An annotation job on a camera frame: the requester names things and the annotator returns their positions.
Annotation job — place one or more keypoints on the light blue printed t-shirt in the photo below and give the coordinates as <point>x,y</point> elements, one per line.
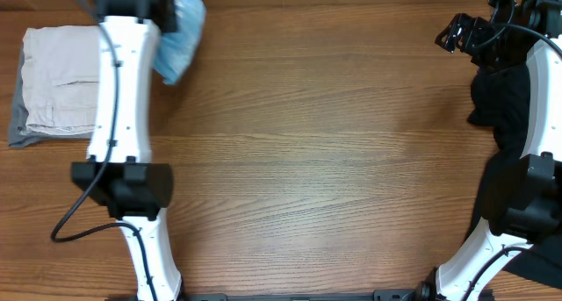
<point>177,49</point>

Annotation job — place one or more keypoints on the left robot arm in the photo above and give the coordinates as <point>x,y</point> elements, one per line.
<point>119,173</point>

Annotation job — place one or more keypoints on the black t-shirt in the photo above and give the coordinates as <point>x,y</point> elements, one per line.
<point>502,101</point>

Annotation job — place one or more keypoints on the folded grey garment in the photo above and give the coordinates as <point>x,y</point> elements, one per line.
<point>18,136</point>

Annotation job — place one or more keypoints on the folded beige trousers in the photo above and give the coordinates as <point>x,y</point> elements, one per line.
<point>60,79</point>

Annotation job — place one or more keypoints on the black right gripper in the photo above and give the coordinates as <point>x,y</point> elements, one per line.
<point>473,27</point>

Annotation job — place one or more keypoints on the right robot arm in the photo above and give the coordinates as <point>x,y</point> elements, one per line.
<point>516,219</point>

